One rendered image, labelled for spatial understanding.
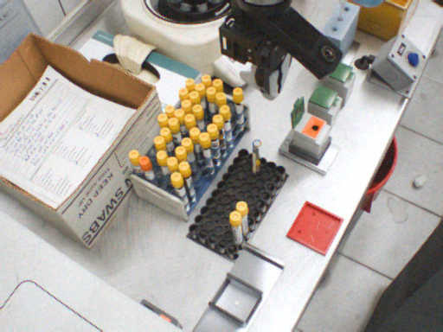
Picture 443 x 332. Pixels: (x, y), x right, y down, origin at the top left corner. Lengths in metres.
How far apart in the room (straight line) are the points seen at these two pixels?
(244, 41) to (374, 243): 1.20
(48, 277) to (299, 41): 0.40
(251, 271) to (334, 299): 0.97
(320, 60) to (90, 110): 0.42
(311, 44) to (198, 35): 0.28
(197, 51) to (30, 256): 0.50
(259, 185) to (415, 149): 1.24
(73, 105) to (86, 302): 0.49
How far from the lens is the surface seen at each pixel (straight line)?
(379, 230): 1.76
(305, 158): 0.80
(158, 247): 0.77
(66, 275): 0.46
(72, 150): 0.82
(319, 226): 0.77
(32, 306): 0.47
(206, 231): 0.75
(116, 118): 0.83
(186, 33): 0.86
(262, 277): 0.70
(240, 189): 0.77
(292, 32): 0.63
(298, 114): 0.76
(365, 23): 1.01
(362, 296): 1.67
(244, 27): 0.66
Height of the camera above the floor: 1.58
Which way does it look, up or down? 60 degrees down
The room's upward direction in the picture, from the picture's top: 9 degrees counter-clockwise
